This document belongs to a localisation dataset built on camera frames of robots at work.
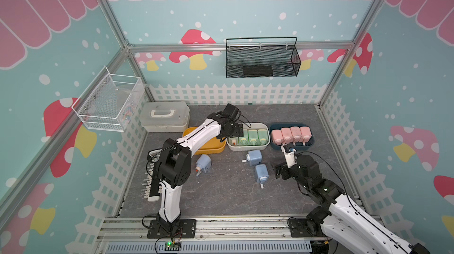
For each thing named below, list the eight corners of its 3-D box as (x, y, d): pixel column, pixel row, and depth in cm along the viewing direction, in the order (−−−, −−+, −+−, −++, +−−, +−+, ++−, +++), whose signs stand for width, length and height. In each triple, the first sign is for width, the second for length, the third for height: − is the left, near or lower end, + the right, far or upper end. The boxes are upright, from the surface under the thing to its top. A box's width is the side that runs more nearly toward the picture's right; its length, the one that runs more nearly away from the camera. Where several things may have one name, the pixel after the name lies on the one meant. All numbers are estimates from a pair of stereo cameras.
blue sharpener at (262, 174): (256, 188, 87) (257, 183, 81) (254, 170, 93) (256, 164, 87) (267, 188, 87) (270, 183, 81) (265, 170, 93) (267, 164, 87)
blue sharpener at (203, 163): (197, 175, 91) (195, 169, 85) (199, 160, 96) (197, 153, 90) (210, 175, 91) (209, 169, 85) (212, 160, 96) (210, 153, 90)
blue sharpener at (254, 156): (242, 165, 92) (242, 161, 88) (241, 154, 96) (242, 150, 92) (261, 165, 92) (262, 161, 88) (260, 154, 96) (261, 150, 92)
